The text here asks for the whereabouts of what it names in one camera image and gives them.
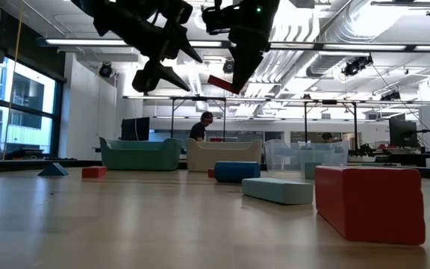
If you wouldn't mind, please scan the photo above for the small red block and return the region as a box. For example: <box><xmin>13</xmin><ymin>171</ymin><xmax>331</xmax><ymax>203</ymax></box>
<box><xmin>81</xmin><ymin>165</ymin><xmax>108</xmax><ymax>179</ymax></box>

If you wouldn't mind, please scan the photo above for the long light teal block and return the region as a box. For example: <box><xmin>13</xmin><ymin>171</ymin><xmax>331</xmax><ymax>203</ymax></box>
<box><xmin>241</xmin><ymin>177</ymin><xmax>314</xmax><ymax>205</ymax></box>

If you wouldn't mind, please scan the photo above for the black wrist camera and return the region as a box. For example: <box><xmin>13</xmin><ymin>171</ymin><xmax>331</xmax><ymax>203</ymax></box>
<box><xmin>202</xmin><ymin>3</ymin><xmax>235</xmax><ymax>35</ymax></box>
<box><xmin>169</xmin><ymin>0</ymin><xmax>194</xmax><ymax>24</ymax></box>

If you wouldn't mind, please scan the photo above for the blue triangular wedge block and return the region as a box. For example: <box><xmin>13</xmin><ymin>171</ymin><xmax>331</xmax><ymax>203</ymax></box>
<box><xmin>37</xmin><ymin>162</ymin><xmax>69</xmax><ymax>177</ymax></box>

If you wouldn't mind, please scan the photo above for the background black robot rig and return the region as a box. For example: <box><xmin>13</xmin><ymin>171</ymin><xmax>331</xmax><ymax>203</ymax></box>
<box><xmin>349</xmin><ymin>126</ymin><xmax>430</xmax><ymax>168</ymax></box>

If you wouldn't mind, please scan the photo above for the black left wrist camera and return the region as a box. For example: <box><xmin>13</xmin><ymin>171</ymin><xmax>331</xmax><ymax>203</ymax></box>
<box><xmin>169</xmin><ymin>0</ymin><xmax>194</xmax><ymax>24</ymax></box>

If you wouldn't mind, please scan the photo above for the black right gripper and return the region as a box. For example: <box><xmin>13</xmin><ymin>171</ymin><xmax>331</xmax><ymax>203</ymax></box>
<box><xmin>228</xmin><ymin>0</ymin><xmax>281</xmax><ymax>93</ymax></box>

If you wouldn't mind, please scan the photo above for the teal plastic bin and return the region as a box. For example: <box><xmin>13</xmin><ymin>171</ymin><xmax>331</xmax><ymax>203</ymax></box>
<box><xmin>99</xmin><ymin>137</ymin><xmax>184</xmax><ymax>172</ymax></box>

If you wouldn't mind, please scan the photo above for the black track light cluster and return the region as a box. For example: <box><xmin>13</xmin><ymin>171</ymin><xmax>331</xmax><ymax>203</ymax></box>
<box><xmin>340</xmin><ymin>55</ymin><xmax>375</xmax><ymax>78</ymax></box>
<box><xmin>379</xmin><ymin>89</ymin><xmax>402</xmax><ymax>102</ymax></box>

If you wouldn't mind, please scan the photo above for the light teal cube block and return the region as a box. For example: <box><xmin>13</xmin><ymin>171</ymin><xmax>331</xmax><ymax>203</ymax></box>
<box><xmin>304</xmin><ymin>161</ymin><xmax>323</xmax><ymax>180</ymax></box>

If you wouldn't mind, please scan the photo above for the black computer monitor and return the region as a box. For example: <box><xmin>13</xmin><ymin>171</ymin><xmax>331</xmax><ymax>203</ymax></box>
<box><xmin>120</xmin><ymin>117</ymin><xmax>151</xmax><ymax>142</ymax></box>
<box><xmin>388</xmin><ymin>118</ymin><xmax>419</xmax><ymax>149</ymax></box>

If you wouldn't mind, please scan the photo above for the large window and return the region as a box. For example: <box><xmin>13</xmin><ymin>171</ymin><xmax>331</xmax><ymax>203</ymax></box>
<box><xmin>0</xmin><ymin>55</ymin><xmax>57</xmax><ymax>155</ymax></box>

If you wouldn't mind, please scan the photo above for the large red block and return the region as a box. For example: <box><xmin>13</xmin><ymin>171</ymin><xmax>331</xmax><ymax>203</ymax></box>
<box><xmin>314</xmin><ymin>165</ymin><xmax>426</xmax><ymax>247</ymax></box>

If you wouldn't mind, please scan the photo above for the blue cylinder block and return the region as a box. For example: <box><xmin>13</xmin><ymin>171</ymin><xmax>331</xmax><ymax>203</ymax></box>
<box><xmin>214</xmin><ymin>161</ymin><xmax>262</xmax><ymax>185</ymax></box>

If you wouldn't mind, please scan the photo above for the cream white plastic bin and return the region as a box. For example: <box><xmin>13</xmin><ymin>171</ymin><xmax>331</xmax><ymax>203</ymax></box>
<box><xmin>186</xmin><ymin>138</ymin><xmax>264</xmax><ymax>173</ymax></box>

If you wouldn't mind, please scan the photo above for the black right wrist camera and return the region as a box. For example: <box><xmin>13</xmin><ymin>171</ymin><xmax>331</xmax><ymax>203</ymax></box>
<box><xmin>202</xmin><ymin>3</ymin><xmax>235</xmax><ymax>35</ymax></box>

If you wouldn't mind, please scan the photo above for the clear plastic bin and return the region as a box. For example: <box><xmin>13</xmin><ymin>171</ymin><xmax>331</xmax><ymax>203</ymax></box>
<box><xmin>264</xmin><ymin>139</ymin><xmax>350</xmax><ymax>173</ymax></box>

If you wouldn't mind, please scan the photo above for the red rectangular block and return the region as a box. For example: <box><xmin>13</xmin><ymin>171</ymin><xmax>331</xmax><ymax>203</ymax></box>
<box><xmin>207</xmin><ymin>74</ymin><xmax>240</xmax><ymax>96</ymax></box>

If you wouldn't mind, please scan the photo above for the black beam with light strips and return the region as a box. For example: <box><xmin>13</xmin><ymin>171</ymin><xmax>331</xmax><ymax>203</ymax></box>
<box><xmin>35</xmin><ymin>36</ymin><xmax>430</xmax><ymax>54</ymax></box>

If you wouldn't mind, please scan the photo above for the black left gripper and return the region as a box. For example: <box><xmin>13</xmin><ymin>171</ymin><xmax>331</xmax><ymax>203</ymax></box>
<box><xmin>125</xmin><ymin>0</ymin><xmax>204</xmax><ymax>93</ymax></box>

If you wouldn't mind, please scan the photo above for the black table edge rail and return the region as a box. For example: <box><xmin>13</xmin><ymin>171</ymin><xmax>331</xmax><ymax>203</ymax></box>
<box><xmin>0</xmin><ymin>158</ymin><xmax>102</xmax><ymax>169</ymax></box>

